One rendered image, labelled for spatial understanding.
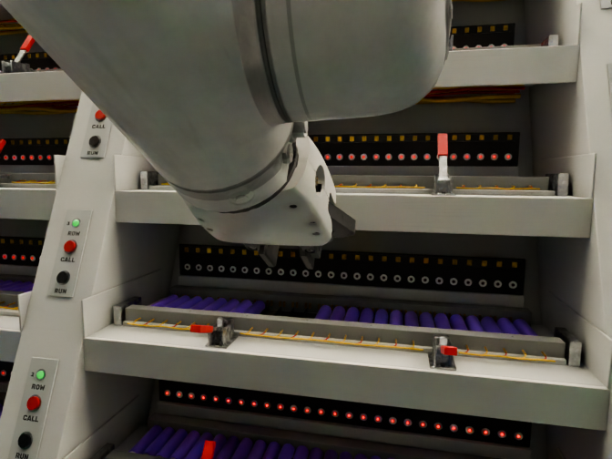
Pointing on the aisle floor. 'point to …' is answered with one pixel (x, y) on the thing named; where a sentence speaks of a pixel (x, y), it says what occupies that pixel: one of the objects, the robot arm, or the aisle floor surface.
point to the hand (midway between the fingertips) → (289, 246)
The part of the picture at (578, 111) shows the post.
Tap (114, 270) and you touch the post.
